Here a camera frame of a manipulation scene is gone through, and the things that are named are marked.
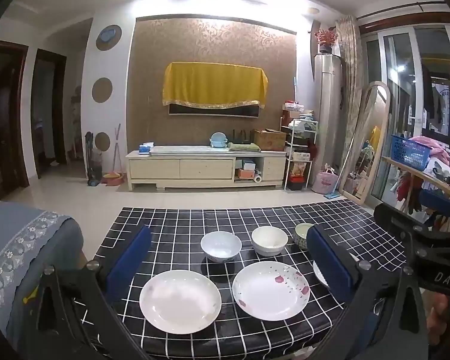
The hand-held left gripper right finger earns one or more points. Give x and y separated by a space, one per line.
330 266

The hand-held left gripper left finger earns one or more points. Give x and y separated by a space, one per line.
129 260

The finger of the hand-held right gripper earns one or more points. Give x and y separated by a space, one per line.
440 199
393 221

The white plate with brown print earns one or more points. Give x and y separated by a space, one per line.
320 273

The green patterned bowl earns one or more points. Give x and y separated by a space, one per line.
302 234

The white plate pink flowers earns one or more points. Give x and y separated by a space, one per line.
270 290

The plain white plate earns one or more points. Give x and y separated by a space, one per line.
180 302

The plain white bowl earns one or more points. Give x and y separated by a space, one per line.
269 240

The white bowl blue pattern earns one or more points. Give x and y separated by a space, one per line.
221 245

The person's right hand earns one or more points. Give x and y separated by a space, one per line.
444 318

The pink clothes pile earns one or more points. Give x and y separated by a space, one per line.
433 148

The blue plastic basket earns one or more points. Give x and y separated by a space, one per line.
408 153

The black white checked tablecloth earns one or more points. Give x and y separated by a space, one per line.
180 225

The blue mop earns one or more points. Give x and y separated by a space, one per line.
333 196

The pink bag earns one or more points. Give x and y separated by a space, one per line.
324 183

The wooden framed floor mirror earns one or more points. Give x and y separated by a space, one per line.
382 120

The beige television cabinet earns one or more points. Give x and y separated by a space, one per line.
180 168

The upright vacuum cleaner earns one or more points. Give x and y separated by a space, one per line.
93 157

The broom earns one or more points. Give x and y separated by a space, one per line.
117 150

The paper towel roll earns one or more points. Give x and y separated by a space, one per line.
258 179

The blue tissue box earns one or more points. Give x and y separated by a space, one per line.
146 148

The standing air conditioner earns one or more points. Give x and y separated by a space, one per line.
329 120

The glass sliding door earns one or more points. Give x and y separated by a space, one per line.
401 82

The orange box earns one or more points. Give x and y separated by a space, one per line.
245 173

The blue lace sofa cover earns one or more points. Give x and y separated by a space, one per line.
7 228

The white metal rack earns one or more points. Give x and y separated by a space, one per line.
302 135

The cardboard box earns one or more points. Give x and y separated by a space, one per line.
269 139

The patterned curtain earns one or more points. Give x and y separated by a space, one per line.
350 82

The green flat box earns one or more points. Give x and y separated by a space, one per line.
243 146

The blue lidded pot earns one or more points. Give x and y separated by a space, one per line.
219 141

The dark wooden door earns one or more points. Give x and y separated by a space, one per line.
48 112
7 120

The yellow television cover cloth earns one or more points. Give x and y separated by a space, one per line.
213 82

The round brown wall decor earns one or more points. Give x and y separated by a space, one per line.
104 141
102 90

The wall television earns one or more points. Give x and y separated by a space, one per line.
243 111

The round wall decor blue plate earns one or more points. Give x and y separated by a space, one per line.
108 37

